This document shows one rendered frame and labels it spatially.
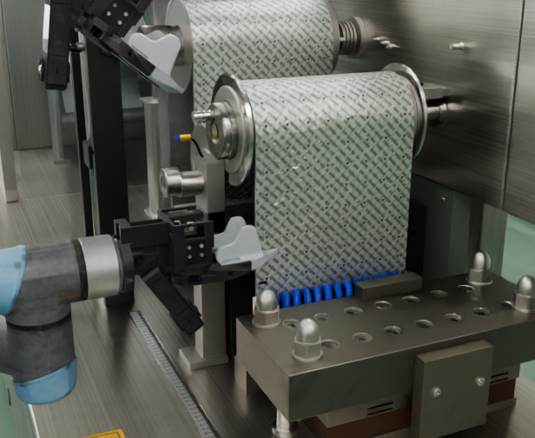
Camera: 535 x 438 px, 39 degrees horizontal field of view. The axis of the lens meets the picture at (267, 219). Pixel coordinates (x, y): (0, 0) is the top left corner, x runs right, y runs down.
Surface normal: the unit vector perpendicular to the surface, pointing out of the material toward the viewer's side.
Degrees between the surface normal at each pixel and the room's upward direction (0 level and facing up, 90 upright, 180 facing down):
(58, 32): 92
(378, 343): 0
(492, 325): 0
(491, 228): 90
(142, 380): 0
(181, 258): 90
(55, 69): 92
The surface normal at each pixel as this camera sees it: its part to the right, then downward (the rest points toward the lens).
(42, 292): 0.45, 0.32
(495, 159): -0.92, 0.12
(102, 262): 0.35, -0.20
